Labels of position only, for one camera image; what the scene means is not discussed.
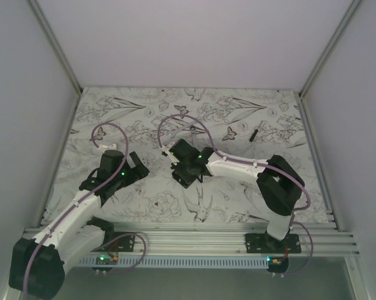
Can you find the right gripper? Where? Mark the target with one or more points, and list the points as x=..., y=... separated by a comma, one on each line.
x=176, y=167

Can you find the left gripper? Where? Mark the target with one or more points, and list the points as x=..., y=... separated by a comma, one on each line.
x=134, y=174

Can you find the black fuse box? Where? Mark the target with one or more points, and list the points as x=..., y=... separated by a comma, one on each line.
x=185, y=180

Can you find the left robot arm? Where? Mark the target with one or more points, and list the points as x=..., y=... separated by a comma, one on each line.
x=39, y=265

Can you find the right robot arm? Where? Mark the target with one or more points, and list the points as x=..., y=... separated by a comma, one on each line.
x=278, y=183

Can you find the open end wrench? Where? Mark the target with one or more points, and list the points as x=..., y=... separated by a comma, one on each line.
x=182, y=125

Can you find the floral table mat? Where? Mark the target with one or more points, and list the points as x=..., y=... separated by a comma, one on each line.
x=139, y=118

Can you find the left controller board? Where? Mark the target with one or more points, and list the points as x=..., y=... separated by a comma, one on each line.
x=105, y=260

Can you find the controller board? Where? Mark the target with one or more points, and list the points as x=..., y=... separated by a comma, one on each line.
x=276, y=260
x=105, y=260

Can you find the right controller board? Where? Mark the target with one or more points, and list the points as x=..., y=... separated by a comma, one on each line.
x=276, y=260

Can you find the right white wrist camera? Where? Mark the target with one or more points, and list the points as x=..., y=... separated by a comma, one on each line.
x=166, y=152

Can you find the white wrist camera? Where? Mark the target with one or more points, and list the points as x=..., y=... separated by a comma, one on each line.
x=104, y=148
x=166, y=152

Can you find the ratchet ring wrench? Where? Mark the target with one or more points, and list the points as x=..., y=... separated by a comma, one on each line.
x=194, y=134

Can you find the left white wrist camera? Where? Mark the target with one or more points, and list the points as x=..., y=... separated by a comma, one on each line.
x=104, y=148

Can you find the aluminium rail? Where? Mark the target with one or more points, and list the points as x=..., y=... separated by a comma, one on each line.
x=229, y=238

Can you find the black handled tool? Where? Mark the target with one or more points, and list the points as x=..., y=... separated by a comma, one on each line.
x=256, y=131

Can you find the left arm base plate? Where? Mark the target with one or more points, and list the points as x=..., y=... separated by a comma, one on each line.
x=118, y=242

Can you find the perforated cable duct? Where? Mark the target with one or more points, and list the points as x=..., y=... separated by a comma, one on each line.
x=185, y=262

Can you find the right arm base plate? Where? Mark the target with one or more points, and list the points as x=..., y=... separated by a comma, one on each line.
x=263, y=243

